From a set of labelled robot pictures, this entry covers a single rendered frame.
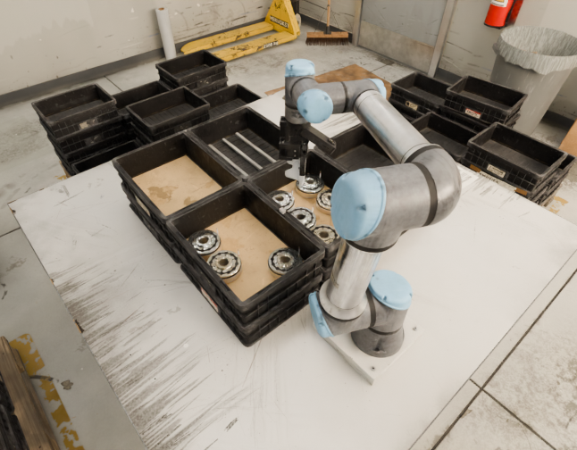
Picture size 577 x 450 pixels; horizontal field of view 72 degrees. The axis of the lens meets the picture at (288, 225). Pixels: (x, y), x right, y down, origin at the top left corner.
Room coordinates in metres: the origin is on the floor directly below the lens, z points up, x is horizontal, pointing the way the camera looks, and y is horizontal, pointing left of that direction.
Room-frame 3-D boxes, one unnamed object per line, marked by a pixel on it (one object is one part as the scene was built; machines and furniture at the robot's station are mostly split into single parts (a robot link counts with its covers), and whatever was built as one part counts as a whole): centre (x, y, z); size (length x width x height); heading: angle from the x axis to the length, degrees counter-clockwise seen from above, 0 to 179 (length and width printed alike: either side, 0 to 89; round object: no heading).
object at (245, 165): (1.29, 0.16, 0.87); 0.40 x 0.30 x 0.11; 40
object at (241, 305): (0.79, 0.13, 0.92); 0.40 x 0.30 x 0.02; 40
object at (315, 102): (0.90, -0.07, 1.30); 0.11 x 0.11 x 0.08; 16
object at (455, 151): (2.03, -0.91, 0.31); 0.40 x 0.30 x 0.34; 42
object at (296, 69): (0.98, -0.03, 1.30); 0.09 x 0.08 x 0.11; 16
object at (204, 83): (2.70, 0.68, 0.37); 0.40 x 0.30 x 0.45; 132
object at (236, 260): (0.74, 0.19, 0.86); 0.10 x 0.10 x 0.01
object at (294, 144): (0.98, -0.02, 1.14); 0.09 x 0.08 x 0.12; 86
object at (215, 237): (0.83, 0.26, 0.86); 0.10 x 0.10 x 0.01
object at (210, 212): (0.79, 0.13, 0.87); 0.40 x 0.30 x 0.11; 40
